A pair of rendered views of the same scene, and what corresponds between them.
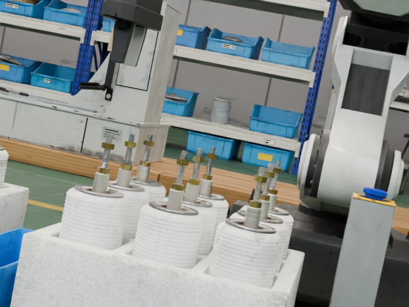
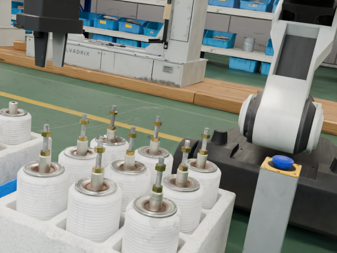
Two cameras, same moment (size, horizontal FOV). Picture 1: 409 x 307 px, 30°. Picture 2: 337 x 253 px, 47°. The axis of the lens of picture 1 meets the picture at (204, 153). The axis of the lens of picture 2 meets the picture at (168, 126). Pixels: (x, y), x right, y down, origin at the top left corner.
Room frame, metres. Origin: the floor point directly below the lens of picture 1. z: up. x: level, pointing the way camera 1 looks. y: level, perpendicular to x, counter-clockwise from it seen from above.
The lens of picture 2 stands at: (0.53, -0.21, 0.56)
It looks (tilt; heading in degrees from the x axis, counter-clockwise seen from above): 16 degrees down; 11
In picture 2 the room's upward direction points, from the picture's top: 8 degrees clockwise
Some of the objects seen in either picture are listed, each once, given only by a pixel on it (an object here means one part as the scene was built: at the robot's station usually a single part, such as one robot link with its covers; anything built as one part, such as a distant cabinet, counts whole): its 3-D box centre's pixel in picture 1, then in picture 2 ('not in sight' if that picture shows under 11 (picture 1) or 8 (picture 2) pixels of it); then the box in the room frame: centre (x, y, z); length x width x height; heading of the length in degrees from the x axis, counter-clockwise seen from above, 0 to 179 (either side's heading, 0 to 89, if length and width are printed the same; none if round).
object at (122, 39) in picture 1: (120, 41); (39, 48); (1.13, 0.15, 0.48); 0.03 x 0.02 x 0.06; 67
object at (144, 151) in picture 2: (203, 195); (153, 152); (1.36, -0.01, 0.25); 0.08 x 0.08 x 0.01
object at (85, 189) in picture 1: (99, 192); (44, 169); (1.15, 0.15, 0.25); 0.08 x 0.08 x 0.01
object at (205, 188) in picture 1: (205, 188); (154, 147); (1.36, -0.01, 0.26); 0.02 x 0.02 x 0.03
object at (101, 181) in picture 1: (100, 183); (44, 162); (1.15, 0.15, 0.26); 0.02 x 0.02 x 0.03
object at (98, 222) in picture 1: (87, 250); (42, 212); (1.15, 0.15, 0.16); 0.10 x 0.10 x 0.18
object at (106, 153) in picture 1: (105, 159); (45, 143); (1.15, 0.15, 0.30); 0.01 x 0.01 x 0.08
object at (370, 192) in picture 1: (374, 195); (282, 163); (1.27, -0.29, 0.32); 0.04 x 0.04 x 0.02
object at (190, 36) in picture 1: (182, 35); (225, 0); (6.22, 0.36, 0.90); 0.50 x 0.38 x 0.21; 171
